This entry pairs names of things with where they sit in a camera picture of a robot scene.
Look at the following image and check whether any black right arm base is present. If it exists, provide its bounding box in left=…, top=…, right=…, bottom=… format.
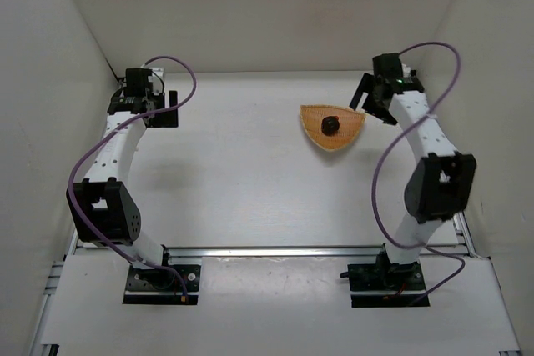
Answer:
left=340, top=255, right=430, bottom=308

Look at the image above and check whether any aluminium table edge rail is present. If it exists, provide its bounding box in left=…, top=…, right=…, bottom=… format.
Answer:
left=406, top=70, right=476, bottom=257

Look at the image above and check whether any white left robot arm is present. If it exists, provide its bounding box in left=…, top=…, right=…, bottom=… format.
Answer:
left=87, top=72, right=399, bottom=248

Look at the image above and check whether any orange woven fruit basket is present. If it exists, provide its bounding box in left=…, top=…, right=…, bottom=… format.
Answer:
left=300, top=104, right=366, bottom=152

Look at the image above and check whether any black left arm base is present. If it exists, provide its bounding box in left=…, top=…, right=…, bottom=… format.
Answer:
left=123, top=258, right=202, bottom=306

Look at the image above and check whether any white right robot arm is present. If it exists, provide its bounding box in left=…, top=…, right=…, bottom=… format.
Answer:
left=350, top=53, right=476, bottom=285

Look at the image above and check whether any dark fake fruit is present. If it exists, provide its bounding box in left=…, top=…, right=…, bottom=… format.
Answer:
left=321, top=115, right=340, bottom=136

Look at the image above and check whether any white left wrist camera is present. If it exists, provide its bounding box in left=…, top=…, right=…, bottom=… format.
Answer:
left=141, top=64, right=165, bottom=85

